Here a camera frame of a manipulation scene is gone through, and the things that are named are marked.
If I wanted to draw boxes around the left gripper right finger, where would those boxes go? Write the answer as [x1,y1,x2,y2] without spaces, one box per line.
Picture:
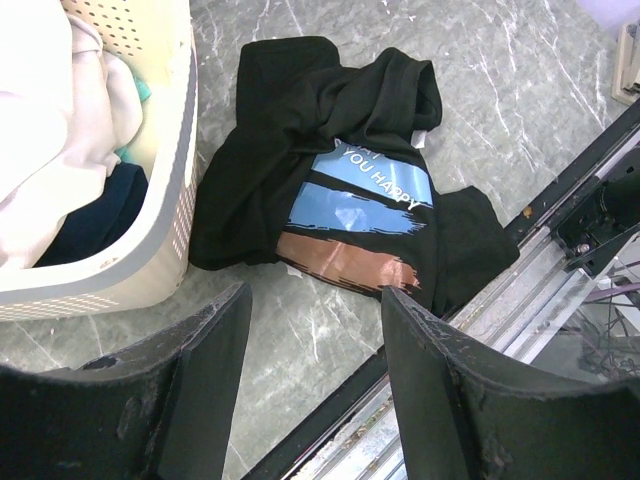
[381,288,639,479]

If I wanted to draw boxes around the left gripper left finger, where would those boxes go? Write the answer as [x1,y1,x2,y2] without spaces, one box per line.
[1,283,252,479]

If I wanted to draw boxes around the black t shirt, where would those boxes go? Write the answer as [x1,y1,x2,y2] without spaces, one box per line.
[189,36,519,316]

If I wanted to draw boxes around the white t shirt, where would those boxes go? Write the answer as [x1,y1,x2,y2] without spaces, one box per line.
[1,1,149,270]

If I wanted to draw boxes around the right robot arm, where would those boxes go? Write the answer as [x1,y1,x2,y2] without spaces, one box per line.
[554,146,639,276]

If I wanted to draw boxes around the white laundry basket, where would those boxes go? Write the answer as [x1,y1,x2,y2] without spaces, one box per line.
[1,1,198,322]

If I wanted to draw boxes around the navy blue garment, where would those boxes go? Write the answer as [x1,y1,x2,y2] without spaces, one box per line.
[35,163,148,267]

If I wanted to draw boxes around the teal garment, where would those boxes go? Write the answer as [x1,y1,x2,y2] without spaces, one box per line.
[114,74,154,164]

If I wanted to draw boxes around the white label tag device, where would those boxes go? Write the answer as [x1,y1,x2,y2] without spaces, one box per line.
[611,22,639,105]

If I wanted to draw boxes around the aluminium mounting rail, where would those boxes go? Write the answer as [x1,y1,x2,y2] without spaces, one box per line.
[249,105,639,479]

